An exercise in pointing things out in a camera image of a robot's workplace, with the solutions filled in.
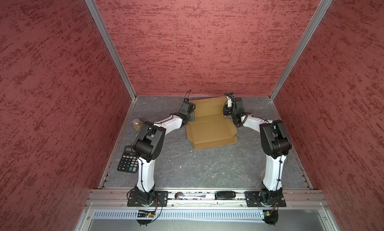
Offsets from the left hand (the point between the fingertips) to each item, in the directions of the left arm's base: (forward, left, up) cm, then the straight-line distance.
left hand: (189, 116), depth 101 cm
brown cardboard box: (-3, -15, -9) cm, 18 cm away
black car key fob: (-47, -20, -4) cm, 51 cm away
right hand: (+6, -24, +2) cm, 25 cm away
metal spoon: (-47, +3, -6) cm, 48 cm away
